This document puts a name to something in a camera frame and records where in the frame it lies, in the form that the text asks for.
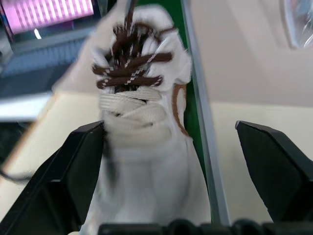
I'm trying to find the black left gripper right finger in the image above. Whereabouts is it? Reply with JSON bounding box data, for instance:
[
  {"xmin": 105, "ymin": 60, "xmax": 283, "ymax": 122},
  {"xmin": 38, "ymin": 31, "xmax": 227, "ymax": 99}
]
[{"xmin": 235, "ymin": 120, "xmax": 313, "ymax": 224}]

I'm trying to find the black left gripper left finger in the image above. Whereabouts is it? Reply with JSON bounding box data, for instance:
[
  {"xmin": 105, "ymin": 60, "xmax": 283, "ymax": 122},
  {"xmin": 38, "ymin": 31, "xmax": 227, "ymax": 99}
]
[{"xmin": 0, "ymin": 120, "xmax": 106, "ymax": 235}]

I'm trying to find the clear plastic wrap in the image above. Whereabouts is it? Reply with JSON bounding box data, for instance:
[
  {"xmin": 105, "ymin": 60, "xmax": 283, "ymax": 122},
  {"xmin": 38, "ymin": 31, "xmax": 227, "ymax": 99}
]
[{"xmin": 283, "ymin": 0, "xmax": 313, "ymax": 49}]

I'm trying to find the white sneaker with brown laces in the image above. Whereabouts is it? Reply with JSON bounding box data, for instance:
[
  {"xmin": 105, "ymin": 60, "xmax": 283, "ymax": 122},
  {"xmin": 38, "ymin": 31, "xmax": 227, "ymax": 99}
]
[{"xmin": 79, "ymin": 0, "xmax": 212, "ymax": 235}]

